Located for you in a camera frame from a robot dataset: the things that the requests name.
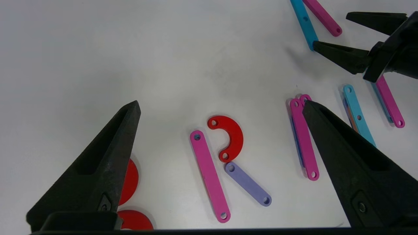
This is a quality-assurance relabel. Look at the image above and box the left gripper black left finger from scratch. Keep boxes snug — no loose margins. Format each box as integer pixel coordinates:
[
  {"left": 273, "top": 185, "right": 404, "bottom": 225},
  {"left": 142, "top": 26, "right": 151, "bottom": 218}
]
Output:
[{"left": 26, "top": 101, "right": 141, "bottom": 233}]

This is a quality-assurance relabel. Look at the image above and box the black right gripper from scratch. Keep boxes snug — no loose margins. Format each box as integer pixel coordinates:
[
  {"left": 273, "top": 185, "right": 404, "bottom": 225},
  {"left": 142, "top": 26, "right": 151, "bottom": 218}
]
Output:
[{"left": 313, "top": 11, "right": 418, "bottom": 83}]

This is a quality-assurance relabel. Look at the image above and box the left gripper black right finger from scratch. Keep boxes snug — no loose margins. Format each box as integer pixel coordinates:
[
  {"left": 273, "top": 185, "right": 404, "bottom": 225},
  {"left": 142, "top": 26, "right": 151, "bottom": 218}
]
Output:
[{"left": 302, "top": 100, "right": 418, "bottom": 228}]

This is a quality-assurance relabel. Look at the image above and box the short purple bar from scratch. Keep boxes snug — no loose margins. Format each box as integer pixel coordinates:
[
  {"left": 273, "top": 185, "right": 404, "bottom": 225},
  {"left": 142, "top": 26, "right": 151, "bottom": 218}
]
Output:
[{"left": 224, "top": 162, "right": 272, "bottom": 207}]

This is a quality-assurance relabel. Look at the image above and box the small red curved piece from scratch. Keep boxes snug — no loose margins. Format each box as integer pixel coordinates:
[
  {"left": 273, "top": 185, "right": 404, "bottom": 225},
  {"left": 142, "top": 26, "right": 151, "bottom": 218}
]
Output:
[{"left": 207, "top": 115, "right": 244, "bottom": 163}]

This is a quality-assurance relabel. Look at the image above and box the blue bar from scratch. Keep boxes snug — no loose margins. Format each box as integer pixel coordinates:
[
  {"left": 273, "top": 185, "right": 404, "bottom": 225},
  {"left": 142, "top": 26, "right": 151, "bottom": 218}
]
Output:
[
  {"left": 290, "top": 0, "right": 319, "bottom": 51},
  {"left": 343, "top": 85, "right": 377, "bottom": 147}
]

